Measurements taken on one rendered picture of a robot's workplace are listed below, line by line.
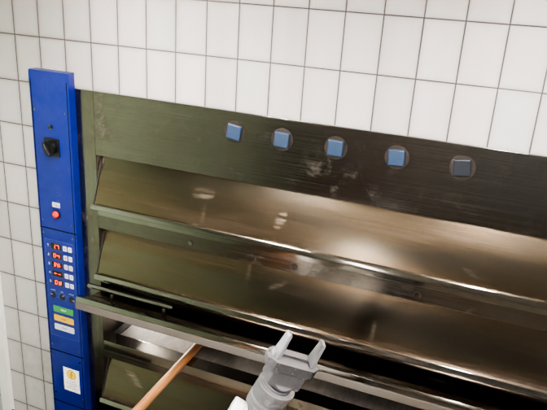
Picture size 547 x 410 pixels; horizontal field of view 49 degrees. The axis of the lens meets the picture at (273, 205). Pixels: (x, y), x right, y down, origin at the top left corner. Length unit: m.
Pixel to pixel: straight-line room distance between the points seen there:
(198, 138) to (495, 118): 0.85
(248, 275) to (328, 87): 0.66
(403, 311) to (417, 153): 0.48
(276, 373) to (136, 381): 1.14
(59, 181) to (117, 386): 0.81
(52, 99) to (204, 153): 0.55
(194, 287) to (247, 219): 0.33
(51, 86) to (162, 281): 0.73
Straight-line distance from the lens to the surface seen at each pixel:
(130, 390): 2.42
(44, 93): 2.12
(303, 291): 1.89
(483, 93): 1.60
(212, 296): 2.00
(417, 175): 1.66
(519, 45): 1.59
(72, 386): 2.56
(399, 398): 1.79
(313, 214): 1.78
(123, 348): 2.34
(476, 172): 1.64
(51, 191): 2.21
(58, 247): 2.28
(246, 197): 1.85
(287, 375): 1.34
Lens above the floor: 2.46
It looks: 20 degrees down
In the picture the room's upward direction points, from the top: 4 degrees clockwise
